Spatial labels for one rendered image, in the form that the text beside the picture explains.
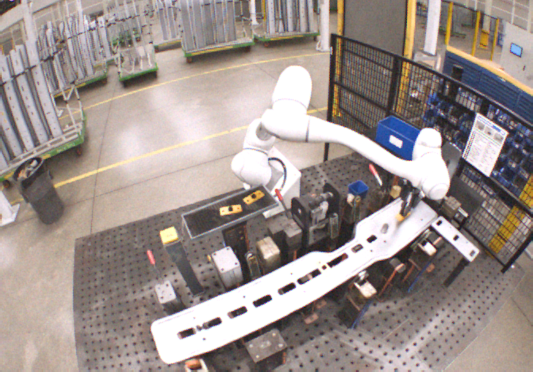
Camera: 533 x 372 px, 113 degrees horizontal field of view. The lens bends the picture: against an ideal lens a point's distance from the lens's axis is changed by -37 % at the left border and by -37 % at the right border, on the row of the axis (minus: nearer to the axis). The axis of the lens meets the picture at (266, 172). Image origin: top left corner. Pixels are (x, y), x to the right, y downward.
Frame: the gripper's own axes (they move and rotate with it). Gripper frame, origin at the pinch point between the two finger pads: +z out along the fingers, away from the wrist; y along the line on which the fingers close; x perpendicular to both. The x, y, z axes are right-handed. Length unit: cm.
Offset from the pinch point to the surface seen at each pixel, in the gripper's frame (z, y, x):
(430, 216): 6.6, 8.5, 14.7
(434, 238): 8.6, 18.2, 7.1
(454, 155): -23.0, 3.4, 26.5
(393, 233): 6.6, 3.8, -10.0
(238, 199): -9, -37, -64
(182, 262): 7, -31, -95
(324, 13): 1, -549, 401
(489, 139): -28, 12, 54
